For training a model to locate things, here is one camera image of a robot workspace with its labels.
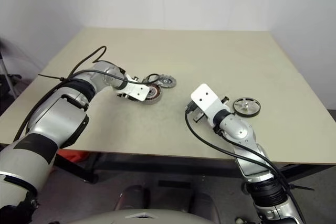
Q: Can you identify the black table frame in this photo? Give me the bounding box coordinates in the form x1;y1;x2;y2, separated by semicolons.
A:
52;152;336;185

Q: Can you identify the silver motor stator housing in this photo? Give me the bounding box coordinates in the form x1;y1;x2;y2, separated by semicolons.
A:
143;83;164;105

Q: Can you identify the grey toothed gear ring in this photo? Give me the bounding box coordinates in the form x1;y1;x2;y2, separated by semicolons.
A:
157;76;177;90

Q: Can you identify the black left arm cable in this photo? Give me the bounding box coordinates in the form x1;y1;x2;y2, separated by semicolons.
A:
12;45;137;142

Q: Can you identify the grey robot torso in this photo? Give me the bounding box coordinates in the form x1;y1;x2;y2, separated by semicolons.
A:
65;209;211;224

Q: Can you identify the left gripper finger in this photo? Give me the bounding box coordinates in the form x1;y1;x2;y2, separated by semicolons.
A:
142;73;160;84

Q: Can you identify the orange plastic object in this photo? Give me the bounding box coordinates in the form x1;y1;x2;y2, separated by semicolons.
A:
59;150;87;163

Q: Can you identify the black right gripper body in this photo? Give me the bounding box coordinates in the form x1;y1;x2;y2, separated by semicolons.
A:
184;97;230;124

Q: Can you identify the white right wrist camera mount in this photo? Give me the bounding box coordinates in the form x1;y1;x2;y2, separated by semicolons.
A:
190;83;234;127

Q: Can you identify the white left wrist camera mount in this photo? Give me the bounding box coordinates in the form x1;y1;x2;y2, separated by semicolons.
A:
123;81;149;102

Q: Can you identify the black rimmed metal wheel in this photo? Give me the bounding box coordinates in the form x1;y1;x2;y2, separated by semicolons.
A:
233;97;262;117

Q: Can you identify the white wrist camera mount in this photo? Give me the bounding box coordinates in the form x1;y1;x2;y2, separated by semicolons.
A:
123;81;149;102
190;83;234;127

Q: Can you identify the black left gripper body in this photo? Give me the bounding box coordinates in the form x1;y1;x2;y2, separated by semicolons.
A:
116;76;144;103

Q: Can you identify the dark rounded shape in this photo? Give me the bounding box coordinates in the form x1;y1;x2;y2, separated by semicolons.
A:
115;185;150;211

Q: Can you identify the black cable tie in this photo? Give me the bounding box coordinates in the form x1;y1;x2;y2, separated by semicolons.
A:
38;73;66;81
287;184;315;192

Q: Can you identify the dark equipment stand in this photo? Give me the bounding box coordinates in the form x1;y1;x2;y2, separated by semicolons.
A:
0;37;23;104

